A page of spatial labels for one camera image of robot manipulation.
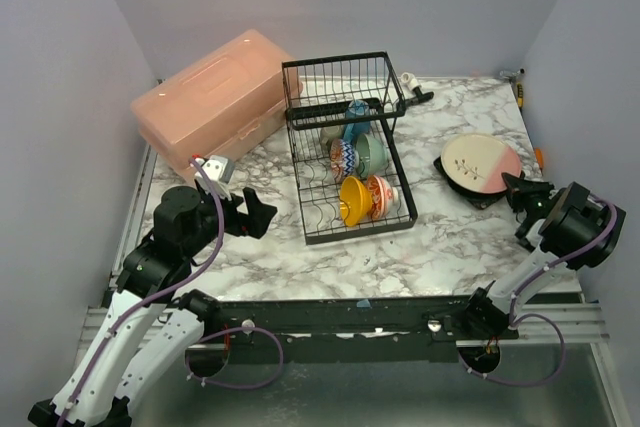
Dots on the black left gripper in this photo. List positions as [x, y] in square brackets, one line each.
[244, 219]

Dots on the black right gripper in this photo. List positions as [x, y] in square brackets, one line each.
[530, 200]

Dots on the pink and cream plate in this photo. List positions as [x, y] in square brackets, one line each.
[477, 161]

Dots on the yellow bowl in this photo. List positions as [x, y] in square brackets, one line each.
[355, 201]

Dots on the grey ceramic mug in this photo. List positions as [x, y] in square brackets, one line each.
[328, 134]

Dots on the blue patterned bowl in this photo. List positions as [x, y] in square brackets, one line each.
[344, 159]

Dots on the orange floral bowl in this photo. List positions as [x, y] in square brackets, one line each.
[384, 196]

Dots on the mint green bowl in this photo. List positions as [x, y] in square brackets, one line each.
[373, 157]

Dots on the blue floral mug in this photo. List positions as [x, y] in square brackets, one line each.
[356, 112]

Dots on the black round plate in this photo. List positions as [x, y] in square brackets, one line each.
[472, 196]

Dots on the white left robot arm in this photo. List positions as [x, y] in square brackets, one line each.
[147, 325]

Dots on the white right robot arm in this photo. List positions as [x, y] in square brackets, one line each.
[569, 229]

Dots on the orange clamp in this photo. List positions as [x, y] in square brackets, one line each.
[539, 157]

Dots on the black floral square plate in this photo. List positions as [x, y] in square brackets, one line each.
[480, 206]

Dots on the yellow black tool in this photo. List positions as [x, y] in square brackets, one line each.
[519, 95]

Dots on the pink plastic storage box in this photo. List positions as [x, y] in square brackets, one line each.
[225, 104]

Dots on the black and white pipe fitting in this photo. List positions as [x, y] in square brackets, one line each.
[410, 81]

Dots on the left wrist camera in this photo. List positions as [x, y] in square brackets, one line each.
[213, 174]

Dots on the black wire dish rack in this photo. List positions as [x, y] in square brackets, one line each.
[340, 113]

